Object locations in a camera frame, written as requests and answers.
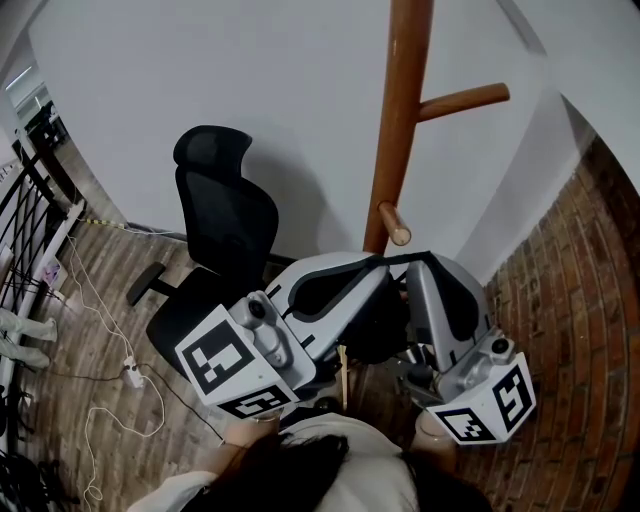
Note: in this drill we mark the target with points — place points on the white power strip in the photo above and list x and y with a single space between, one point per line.
134 375

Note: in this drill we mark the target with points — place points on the dark distant desk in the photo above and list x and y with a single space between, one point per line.
47 130

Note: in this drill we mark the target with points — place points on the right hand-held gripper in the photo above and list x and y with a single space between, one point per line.
480 395

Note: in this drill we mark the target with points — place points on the white metal frame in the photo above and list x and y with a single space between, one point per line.
65 225

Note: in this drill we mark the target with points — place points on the person's right forearm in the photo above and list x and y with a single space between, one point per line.
435 450

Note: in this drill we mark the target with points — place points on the black folding umbrella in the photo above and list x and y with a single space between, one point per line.
377 335

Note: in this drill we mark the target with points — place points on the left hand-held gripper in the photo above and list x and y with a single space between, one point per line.
225 360

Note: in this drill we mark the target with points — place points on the black metal stand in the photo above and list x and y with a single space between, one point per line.
20 475

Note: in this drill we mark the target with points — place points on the brown wooden coat rack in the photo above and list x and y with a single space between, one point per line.
400 125

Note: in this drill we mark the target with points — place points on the person's left forearm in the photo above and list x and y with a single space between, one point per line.
245 435

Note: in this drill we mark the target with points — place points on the yellow black striped strip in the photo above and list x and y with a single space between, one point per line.
106 223

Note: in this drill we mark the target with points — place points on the person's white top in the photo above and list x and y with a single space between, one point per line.
365 450

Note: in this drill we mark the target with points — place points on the black mesh office chair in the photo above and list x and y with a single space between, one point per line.
225 220

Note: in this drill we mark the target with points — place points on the purple printed card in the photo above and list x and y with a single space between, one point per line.
51 274

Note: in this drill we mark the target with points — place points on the black metal railing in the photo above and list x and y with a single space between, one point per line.
47 167

